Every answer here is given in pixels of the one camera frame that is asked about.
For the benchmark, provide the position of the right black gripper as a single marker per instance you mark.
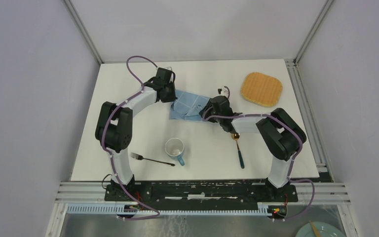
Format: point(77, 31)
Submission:
point(206, 110)

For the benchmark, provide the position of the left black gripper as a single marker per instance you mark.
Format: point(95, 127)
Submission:
point(173, 97)

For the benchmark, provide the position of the blue checked cloth napkin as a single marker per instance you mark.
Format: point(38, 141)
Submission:
point(187, 106)

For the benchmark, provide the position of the woven bamboo placemat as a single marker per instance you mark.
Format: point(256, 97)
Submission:
point(261, 89)

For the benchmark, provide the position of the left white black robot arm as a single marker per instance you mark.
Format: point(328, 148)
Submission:
point(115, 125)

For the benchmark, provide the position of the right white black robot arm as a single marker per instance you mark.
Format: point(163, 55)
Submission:
point(282, 135)

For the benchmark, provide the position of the white blue mug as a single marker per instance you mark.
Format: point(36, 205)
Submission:
point(174, 148)

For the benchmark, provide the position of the black metal fork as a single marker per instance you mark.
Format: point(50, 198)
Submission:
point(140, 157)

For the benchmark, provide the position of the wooden chopstick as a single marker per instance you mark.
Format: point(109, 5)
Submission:
point(314, 229)

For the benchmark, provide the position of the green plate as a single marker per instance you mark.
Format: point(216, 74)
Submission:
point(324, 230)

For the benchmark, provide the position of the gold spoon teal handle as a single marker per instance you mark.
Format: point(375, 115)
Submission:
point(235, 137)

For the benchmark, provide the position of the light blue cable duct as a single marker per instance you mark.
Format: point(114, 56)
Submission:
point(122, 209)

